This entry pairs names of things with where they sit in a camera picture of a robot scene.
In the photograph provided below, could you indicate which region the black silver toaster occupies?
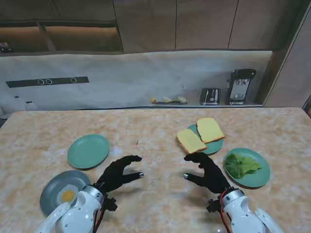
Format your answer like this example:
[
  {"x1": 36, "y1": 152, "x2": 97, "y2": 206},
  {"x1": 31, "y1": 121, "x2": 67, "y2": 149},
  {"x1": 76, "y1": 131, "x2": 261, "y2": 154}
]
[{"x1": 199, "y1": 87, "x2": 221, "y2": 106}]

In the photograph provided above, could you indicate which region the black silver coffee machine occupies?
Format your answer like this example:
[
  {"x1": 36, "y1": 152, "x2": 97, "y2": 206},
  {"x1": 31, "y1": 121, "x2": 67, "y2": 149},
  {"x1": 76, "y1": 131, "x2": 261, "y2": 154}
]
[{"x1": 226, "y1": 68, "x2": 257, "y2": 105}]

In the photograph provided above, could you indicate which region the toy bread slice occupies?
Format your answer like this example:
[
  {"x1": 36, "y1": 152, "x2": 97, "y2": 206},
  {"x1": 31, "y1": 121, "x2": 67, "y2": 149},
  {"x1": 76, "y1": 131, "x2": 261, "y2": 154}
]
[
  {"x1": 196, "y1": 117, "x2": 226, "y2": 144},
  {"x1": 176, "y1": 129, "x2": 207, "y2": 154}
]

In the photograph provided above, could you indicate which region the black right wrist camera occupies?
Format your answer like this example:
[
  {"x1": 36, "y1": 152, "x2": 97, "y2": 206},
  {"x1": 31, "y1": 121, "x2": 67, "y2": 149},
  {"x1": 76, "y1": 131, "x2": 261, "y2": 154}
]
[{"x1": 206, "y1": 199, "x2": 223, "y2": 214}]

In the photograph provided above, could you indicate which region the green round plate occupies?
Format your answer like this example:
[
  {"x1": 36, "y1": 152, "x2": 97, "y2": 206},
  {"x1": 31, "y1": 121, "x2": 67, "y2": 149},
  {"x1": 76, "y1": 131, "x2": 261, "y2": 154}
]
[
  {"x1": 223, "y1": 147, "x2": 271, "y2": 189},
  {"x1": 186, "y1": 123, "x2": 225, "y2": 155},
  {"x1": 67, "y1": 134, "x2": 110, "y2": 170}
]

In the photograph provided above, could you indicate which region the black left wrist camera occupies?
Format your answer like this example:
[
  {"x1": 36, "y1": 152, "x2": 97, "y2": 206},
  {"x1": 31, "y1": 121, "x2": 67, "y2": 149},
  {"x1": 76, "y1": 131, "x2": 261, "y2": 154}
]
[{"x1": 104, "y1": 197, "x2": 119, "y2": 212}]

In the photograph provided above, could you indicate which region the open wooden wall shelf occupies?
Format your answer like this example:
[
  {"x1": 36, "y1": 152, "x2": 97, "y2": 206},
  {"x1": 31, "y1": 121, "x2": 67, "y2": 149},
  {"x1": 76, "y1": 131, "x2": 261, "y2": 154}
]
[{"x1": 0, "y1": 20, "x2": 124, "y2": 54}]

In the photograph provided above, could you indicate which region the grey round plate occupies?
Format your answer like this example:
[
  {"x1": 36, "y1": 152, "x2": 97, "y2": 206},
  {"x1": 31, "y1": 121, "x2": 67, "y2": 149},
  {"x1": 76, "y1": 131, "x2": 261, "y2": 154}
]
[{"x1": 39, "y1": 170, "x2": 92, "y2": 218}]

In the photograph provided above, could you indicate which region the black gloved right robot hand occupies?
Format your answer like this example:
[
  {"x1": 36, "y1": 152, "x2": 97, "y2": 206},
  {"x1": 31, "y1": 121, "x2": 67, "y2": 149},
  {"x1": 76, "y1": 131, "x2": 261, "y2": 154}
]
[{"x1": 183, "y1": 152, "x2": 231, "y2": 195}]

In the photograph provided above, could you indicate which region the black wall socket strip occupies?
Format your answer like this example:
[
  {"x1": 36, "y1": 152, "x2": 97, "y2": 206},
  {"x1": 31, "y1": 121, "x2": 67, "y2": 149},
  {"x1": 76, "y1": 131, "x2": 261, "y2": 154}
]
[{"x1": 5, "y1": 76, "x2": 89, "y2": 88}]

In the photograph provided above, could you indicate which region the green lettuce leaf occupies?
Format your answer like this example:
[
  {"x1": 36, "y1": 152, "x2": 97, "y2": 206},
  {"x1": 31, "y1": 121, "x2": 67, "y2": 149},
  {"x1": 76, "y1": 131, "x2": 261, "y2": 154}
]
[{"x1": 225, "y1": 152, "x2": 262, "y2": 180}]

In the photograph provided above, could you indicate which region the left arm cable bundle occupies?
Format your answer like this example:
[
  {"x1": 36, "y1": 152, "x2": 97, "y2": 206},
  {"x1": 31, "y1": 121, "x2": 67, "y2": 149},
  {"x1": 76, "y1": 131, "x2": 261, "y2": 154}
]
[{"x1": 93, "y1": 193, "x2": 106, "y2": 233}]

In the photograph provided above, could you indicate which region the dark cutting board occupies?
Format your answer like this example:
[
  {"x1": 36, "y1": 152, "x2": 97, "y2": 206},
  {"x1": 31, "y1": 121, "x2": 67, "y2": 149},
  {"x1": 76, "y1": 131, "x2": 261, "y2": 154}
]
[{"x1": 152, "y1": 100, "x2": 188, "y2": 105}]

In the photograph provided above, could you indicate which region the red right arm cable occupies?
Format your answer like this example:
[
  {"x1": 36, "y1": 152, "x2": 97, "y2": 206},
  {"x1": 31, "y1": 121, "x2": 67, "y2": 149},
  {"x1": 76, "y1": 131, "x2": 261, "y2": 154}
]
[{"x1": 218, "y1": 193, "x2": 233, "y2": 233}]

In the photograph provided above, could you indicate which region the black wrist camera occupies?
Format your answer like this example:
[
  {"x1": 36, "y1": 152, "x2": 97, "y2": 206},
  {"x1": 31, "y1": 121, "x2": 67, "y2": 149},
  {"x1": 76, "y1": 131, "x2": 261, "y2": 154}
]
[
  {"x1": 104, "y1": 197, "x2": 119, "y2": 212},
  {"x1": 206, "y1": 199, "x2": 223, "y2": 214}
]

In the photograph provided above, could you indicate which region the toy fried egg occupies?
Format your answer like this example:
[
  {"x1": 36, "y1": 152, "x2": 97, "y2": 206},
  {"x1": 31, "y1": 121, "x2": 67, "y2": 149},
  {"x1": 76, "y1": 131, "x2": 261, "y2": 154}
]
[{"x1": 56, "y1": 183, "x2": 80, "y2": 206}]

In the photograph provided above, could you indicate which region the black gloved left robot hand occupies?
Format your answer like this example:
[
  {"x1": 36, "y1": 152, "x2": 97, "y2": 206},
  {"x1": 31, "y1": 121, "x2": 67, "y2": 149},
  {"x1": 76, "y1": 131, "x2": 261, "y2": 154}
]
[{"x1": 95, "y1": 155, "x2": 145, "y2": 194}]

